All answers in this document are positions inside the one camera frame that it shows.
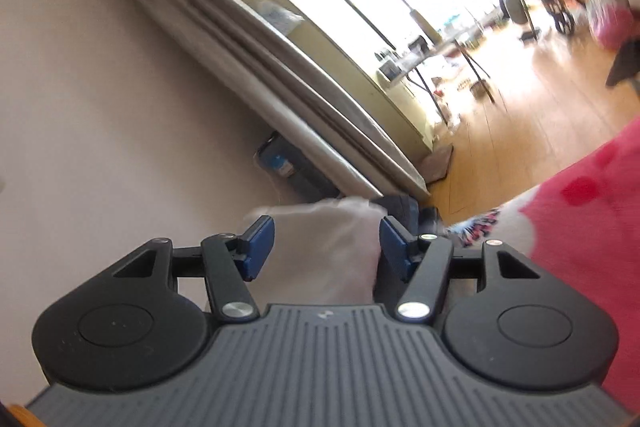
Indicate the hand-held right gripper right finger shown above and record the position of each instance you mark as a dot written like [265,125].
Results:
[392,247]

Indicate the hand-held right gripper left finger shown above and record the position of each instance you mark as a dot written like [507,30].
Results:
[260,247]

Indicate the white button shirt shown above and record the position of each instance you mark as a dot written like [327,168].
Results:
[320,247]

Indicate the dark folded garment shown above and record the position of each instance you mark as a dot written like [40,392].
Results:
[405,207]

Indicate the grey curtain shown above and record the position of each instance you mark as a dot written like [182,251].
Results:
[275,72]

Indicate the folding table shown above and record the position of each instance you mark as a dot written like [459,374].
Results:
[430,52]

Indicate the red floral blanket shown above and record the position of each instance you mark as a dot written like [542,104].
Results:
[590,217]

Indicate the grey office chair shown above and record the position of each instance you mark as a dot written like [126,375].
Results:
[512,2]

